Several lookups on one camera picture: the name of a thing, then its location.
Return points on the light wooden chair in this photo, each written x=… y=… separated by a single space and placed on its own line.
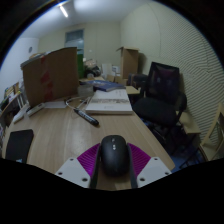
x=208 y=146

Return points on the frosted door window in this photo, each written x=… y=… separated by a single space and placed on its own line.
x=74 y=40

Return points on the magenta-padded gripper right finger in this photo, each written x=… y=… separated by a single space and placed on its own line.
x=153 y=170

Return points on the black mouse pad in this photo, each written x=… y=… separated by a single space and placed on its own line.
x=19 y=145

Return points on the slim white remote control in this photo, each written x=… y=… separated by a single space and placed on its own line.
x=20 y=114

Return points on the black marker pen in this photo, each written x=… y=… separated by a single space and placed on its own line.
x=86 y=117

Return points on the black office chair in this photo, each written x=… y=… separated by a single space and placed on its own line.
x=156 y=110

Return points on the white book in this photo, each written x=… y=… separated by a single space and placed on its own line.
x=110 y=101

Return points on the large red-taped cardboard box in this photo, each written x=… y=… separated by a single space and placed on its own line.
x=50 y=76

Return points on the shelf unit with books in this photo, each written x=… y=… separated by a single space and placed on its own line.
x=8 y=96

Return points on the blue book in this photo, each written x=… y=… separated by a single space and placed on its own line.
x=106 y=85

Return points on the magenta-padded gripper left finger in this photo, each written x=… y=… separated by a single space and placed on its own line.
x=71 y=170

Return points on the tall open cardboard box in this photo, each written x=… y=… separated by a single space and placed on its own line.
x=129 y=63

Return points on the ceiling light tube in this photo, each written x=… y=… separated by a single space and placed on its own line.
x=63 y=11

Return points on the small wooden side table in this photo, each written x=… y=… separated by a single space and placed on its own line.
x=190 y=123

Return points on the black computer mouse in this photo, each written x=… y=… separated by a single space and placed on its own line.
x=114 y=156

